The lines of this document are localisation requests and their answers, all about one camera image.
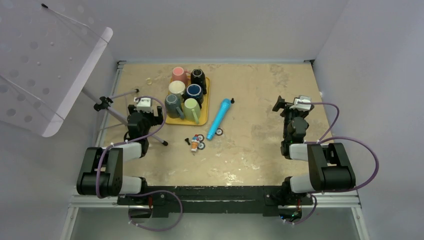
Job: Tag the grey mug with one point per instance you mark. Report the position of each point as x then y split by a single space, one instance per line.
174 107

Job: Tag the light green mug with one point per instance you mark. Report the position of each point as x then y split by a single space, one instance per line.
192 110

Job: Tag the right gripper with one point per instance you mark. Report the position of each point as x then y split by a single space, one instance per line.
281 103

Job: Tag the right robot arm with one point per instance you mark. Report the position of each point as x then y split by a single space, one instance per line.
329 167

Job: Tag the blue toy microphone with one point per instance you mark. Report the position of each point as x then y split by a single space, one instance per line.
224 107

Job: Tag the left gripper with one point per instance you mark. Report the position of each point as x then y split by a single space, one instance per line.
155 120

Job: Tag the cream mug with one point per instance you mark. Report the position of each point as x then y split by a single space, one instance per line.
177 88

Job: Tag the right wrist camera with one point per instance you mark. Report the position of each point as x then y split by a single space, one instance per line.
301 103

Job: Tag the ice cream cone toy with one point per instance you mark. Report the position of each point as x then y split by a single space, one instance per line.
195 143

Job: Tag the poker chip 100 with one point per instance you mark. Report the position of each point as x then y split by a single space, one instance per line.
200 137

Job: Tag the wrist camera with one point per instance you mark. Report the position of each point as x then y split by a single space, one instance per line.
143 104
301 103

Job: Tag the poker chip by microphone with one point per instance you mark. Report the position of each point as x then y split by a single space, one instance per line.
219 132

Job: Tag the black mug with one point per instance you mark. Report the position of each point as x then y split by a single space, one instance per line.
198 77

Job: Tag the pink mug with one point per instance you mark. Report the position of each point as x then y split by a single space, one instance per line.
180 74

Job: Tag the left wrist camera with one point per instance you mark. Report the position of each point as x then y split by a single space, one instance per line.
143 104

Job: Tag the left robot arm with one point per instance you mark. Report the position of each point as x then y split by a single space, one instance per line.
101 173

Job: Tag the dark blue mug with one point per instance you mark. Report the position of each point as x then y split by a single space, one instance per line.
195 91

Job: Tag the poker chip 50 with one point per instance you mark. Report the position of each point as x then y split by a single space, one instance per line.
201 146

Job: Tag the yellow tray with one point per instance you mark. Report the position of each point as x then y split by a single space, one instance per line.
203 112

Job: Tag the white perforated panel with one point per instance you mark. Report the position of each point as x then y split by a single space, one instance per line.
48 50

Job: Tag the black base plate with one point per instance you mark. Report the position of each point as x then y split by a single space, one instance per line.
267 200

